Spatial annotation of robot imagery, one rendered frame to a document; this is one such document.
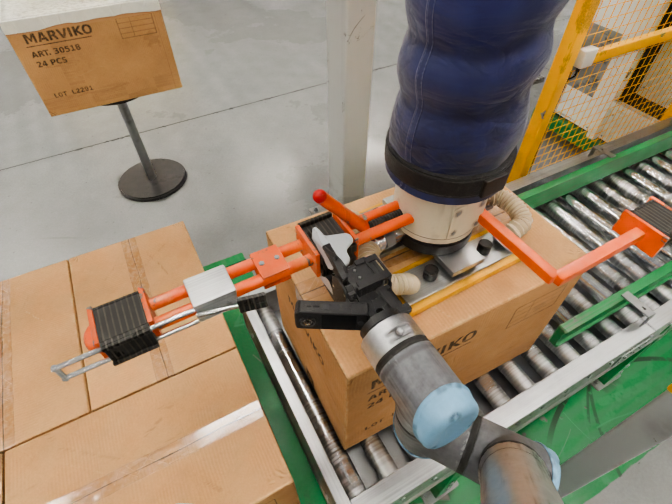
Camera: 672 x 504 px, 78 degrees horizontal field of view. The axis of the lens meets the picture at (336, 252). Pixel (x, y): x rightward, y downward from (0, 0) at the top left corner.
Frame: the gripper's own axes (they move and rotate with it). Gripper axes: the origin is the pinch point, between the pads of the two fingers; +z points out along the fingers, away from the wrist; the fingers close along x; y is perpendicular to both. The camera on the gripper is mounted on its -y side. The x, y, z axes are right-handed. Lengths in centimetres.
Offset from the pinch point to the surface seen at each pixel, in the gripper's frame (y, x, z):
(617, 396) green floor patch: 110, -108, -40
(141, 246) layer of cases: -34, -54, 73
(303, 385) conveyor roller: -6, -53, 0
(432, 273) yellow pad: 20.1, -8.0, -10.2
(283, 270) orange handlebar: -7.2, 1.6, -3.3
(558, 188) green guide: 111, -48, 22
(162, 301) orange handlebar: -26.4, 0.9, 0.6
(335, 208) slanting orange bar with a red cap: 3.9, 8.8, -1.0
